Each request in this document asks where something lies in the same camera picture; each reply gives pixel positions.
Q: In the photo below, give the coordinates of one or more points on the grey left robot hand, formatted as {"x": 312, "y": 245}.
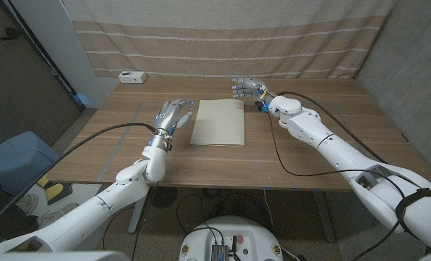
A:
{"x": 168, "y": 117}

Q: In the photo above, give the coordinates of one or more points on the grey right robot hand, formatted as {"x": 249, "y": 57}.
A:
{"x": 253, "y": 88}

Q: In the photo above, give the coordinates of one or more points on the cream paper file folder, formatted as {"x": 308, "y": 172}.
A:
{"x": 219, "y": 123}

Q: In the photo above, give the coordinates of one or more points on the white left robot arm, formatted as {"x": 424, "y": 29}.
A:
{"x": 92, "y": 214}

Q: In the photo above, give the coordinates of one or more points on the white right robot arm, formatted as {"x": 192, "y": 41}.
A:
{"x": 346, "y": 152}

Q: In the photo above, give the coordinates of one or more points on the white power strip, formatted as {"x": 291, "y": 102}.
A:
{"x": 132, "y": 77}

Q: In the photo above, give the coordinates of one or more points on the beige striped curtain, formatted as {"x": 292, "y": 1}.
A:
{"x": 201, "y": 40}

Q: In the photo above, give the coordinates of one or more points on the black round floor disc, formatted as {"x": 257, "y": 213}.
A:
{"x": 163, "y": 197}

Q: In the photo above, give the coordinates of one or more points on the white table leg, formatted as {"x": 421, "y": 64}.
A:
{"x": 137, "y": 217}

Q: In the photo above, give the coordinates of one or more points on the yellow and black floor object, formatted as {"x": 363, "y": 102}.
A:
{"x": 56, "y": 190}

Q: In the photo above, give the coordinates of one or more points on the white robot torso base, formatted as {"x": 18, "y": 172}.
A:
{"x": 251, "y": 235}

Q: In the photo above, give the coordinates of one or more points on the grey electronics box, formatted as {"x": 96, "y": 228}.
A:
{"x": 220, "y": 253}

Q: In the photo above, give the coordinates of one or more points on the grey table leg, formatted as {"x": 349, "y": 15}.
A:
{"x": 324, "y": 217}

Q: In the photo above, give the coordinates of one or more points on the grey sneaker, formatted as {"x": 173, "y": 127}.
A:
{"x": 27, "y": 203}
{"x": 57, "y": 215}

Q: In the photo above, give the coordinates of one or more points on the blue plastic bin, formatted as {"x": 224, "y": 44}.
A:
{"x": 19, "y": 156}

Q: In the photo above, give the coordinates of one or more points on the black fabric bundle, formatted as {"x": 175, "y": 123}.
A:
{"x": 1, "y": 214}

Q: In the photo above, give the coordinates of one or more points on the white wall pillar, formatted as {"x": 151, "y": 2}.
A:
{"x": 70, "y": 54}

